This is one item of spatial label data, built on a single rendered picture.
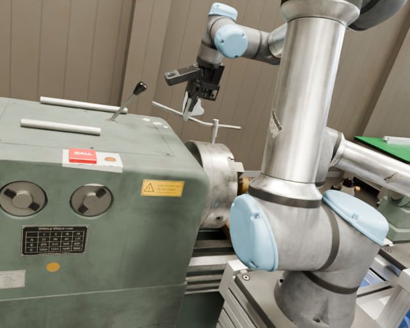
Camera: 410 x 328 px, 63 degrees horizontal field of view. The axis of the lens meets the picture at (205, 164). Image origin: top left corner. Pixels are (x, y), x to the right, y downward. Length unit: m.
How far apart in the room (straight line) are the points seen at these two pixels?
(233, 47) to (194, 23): 2.52
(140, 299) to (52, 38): 2.40
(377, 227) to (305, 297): 0.18
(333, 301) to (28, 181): 0.66
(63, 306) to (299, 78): 0.85
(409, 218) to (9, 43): 2.92
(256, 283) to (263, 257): 0.22
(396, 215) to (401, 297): 1.15
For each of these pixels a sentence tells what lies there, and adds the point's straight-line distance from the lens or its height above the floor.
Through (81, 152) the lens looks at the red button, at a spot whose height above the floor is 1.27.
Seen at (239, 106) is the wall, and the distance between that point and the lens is 3.85.
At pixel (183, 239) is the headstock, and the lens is 0.99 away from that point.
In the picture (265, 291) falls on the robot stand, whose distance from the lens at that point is 0.71.
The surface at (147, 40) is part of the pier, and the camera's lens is 3.13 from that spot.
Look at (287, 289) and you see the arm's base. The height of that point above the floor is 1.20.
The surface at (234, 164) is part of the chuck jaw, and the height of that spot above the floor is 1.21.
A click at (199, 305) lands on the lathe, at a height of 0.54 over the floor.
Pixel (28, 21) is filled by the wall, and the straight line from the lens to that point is 3.07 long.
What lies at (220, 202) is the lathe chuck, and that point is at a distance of 1.10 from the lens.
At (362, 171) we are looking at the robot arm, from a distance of 1.06.
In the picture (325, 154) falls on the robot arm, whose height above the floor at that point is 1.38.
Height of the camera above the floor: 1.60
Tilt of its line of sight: 22 degrees down
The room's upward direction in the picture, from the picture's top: 15 degrees clockwise
